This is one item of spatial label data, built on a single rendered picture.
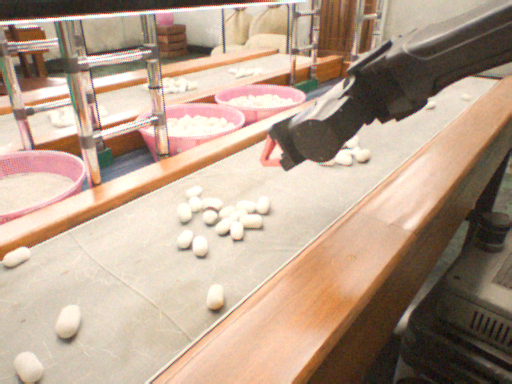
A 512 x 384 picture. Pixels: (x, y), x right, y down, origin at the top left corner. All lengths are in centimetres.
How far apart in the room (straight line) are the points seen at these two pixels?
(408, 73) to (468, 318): 71
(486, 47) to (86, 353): 46
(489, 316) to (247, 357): 71
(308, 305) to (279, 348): 7
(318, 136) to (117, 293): 30
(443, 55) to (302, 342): 30
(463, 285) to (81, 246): 79
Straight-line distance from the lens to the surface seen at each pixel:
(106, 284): 54
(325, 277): 49
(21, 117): 92
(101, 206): 68
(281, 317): 43
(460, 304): 104
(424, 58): 44
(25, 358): 46
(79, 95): 68
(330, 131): 45
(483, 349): 106
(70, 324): 47
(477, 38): 39
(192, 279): 52
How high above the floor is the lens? 107
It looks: 28 degrees down
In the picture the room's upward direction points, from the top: straight up
